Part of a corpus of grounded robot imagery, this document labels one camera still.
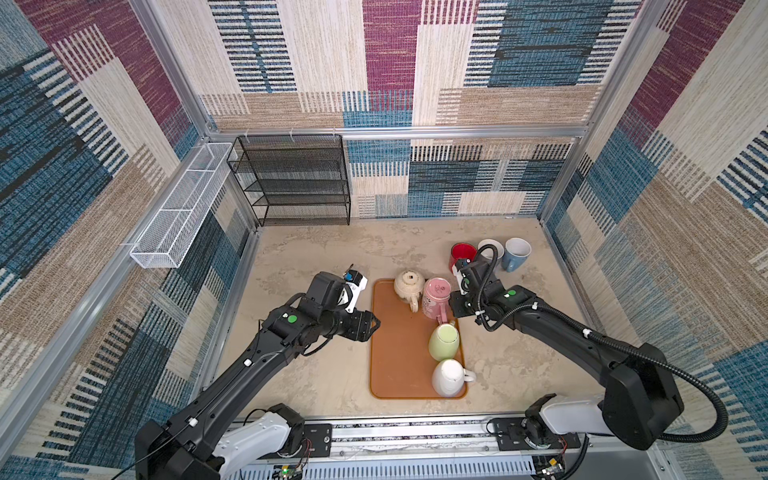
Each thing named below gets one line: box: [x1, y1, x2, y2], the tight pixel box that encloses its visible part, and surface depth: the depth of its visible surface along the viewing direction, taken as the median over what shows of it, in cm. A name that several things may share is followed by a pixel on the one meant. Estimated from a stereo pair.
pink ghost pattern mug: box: [422, 277, 451, 325], surface depth 89 cm
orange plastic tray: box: [370, 279, 443, 399], surface depth 88 cm
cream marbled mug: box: [394, 270, 426, 313], surface depth 94 cm
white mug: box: [432, 358, 476, 398], surface depth 77 cm
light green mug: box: [429, 323, 460, 361], surface depth 82 cm
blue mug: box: [501, 237, 532, 272], surface depth 101 cm
